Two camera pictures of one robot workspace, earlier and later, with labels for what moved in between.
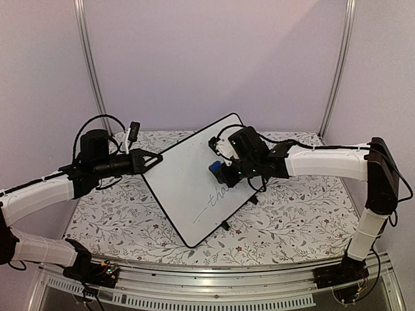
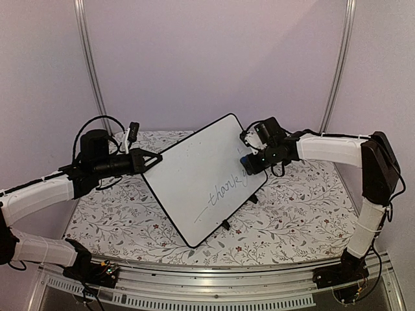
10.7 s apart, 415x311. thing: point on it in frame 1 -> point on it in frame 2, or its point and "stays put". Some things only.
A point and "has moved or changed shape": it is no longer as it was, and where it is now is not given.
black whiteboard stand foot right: [253, 199] stays put
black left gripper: [138, 161] stays put
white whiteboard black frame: [191, 197] stays put
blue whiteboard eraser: [214, 166] has moved or changed shape
